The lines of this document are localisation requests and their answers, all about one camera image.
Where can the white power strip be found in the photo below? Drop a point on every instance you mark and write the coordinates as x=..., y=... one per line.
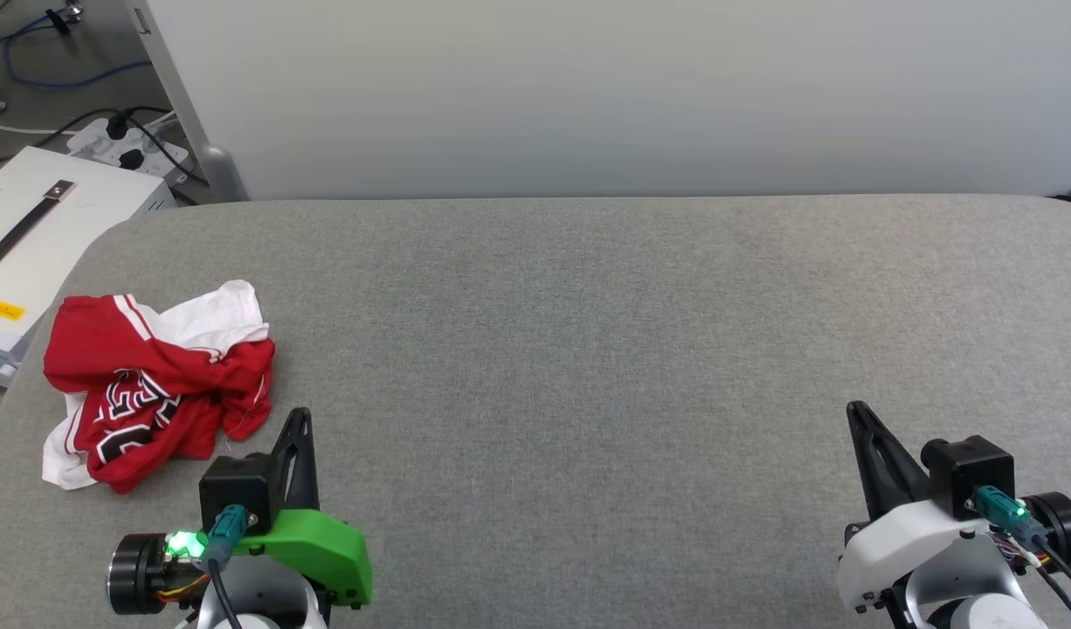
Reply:
x=151, y=153

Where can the black clamp on floor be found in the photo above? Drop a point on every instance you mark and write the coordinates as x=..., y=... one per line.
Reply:
x=64, y=16

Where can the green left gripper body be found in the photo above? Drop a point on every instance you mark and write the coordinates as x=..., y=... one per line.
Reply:
x=326, y=550

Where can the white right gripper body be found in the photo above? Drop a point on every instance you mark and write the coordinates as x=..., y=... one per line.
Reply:
x=902, y=555

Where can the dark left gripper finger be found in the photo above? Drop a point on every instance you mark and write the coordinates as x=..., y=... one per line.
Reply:
x=284, y=476
x=308, y=476

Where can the black power plug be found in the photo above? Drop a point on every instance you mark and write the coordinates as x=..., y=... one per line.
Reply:
x=116, y=127
x=131, y=159

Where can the grey partition foot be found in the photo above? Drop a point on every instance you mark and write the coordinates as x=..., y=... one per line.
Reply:
x=223, y=175

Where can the red and white jersey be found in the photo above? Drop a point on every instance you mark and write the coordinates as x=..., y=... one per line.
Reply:
x=164, y=384

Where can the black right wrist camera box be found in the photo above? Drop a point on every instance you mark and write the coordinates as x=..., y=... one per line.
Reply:
x=968, y=472

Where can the white equipment case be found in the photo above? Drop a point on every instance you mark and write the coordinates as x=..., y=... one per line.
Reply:
x=90, y=210

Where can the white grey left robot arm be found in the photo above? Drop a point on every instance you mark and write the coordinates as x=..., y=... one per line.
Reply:
x=265, y=603

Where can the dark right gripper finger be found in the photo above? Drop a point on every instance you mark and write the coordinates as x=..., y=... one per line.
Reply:
x=902, y=476
x=866, y=463

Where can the yellow warning label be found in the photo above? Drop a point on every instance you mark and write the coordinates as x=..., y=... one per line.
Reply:
x=3, y=309

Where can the white partition panel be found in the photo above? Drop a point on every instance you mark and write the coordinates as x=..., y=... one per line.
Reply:
x=640, y=96

